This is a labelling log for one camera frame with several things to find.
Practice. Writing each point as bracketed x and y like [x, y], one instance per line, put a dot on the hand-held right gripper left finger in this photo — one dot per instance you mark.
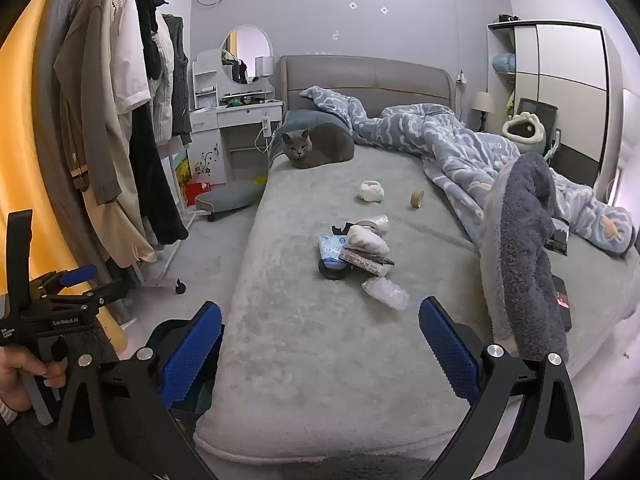
[192, 355]

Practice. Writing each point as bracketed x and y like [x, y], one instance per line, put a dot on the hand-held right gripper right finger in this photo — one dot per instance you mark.
[450, 355]

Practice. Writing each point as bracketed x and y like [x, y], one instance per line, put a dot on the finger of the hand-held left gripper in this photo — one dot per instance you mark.
[100, 295]
[75, 275]

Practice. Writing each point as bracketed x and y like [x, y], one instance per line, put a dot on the crushed clear plastic bottle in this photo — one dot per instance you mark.
[385, 292]

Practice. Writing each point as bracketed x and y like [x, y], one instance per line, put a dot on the white printed carton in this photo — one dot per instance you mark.
[367, 263]

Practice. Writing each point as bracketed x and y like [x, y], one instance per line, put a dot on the clear plastic wrap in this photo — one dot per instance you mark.
[382, 220]

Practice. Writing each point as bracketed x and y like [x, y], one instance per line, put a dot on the blue wipes packet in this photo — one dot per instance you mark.
[331, 249]

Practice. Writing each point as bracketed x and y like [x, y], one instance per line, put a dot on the small brown tape roll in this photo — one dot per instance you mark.
[413, 199]

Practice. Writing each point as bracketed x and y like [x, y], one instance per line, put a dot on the black plastic piece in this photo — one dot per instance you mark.
[340, 230]

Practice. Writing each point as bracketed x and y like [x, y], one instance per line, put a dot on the white sock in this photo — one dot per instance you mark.
[371, 191]

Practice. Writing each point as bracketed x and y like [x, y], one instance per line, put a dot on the person's left forearm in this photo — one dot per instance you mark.
[4, 414]

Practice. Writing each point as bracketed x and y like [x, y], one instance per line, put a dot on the person's left hand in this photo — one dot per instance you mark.
[17, 377]

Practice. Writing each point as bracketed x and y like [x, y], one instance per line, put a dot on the beige coat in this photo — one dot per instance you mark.
[117, 230]

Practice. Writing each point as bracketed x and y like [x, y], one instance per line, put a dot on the black device red light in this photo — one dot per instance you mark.
[562, 310]

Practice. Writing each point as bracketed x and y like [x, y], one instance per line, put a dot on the grey bed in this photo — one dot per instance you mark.
[325, 360]

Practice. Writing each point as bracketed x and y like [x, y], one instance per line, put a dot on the red box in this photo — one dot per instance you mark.
[195, 192]

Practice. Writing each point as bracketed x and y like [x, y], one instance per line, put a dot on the orange curtain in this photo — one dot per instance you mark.
[30, 135]

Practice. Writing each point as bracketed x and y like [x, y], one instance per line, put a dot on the yellow framed painting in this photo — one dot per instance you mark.
[182, 172]

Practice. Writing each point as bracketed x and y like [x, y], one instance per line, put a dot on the black packet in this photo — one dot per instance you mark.
[559, 240]

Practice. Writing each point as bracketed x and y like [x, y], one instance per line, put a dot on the grey cushioned stool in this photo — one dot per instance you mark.
[230, 195]

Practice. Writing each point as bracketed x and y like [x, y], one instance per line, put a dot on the white padded jacket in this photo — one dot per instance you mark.
[162, 100]

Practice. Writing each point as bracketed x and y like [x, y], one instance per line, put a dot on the blue patterned blanket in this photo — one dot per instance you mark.
[450, 150]

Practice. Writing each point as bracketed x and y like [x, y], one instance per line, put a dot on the white shirt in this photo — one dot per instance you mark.
[127, 60]

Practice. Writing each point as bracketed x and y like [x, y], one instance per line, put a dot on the grey knit vest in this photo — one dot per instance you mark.
[179, 75]

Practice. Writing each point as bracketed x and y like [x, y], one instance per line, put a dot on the white dressing table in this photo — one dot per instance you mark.
[245, 115]

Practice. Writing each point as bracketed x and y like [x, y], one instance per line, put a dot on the green cloth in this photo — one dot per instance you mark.
[233, 103]

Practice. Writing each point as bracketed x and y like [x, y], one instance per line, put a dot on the white power strip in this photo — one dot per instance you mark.
[266, 127]

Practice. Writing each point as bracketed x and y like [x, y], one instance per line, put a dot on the cream cat bed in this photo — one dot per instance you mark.
[536, 135]

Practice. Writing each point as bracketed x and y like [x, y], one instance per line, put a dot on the grey cat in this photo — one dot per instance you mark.
[325, 145]

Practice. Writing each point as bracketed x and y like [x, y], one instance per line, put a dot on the yellow-green item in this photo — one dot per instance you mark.
[509, 106]

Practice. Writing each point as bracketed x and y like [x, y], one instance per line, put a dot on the cream shade table lamp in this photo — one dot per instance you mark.
[482, 101]

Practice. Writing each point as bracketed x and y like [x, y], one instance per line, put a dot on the black office chair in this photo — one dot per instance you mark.
[542, 107]

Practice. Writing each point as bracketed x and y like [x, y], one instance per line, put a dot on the white table lamp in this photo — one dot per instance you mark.
[264, 66]

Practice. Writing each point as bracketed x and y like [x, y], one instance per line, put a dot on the round mirror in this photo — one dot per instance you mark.
[250, 50]

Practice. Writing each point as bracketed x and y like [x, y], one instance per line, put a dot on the blue plush toy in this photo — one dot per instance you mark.
[502, 62]

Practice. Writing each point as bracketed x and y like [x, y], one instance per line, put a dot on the white wardrobe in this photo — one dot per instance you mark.
[565, 60]

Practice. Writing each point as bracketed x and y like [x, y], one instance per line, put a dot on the white wall charger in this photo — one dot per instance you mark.
[461, 78]

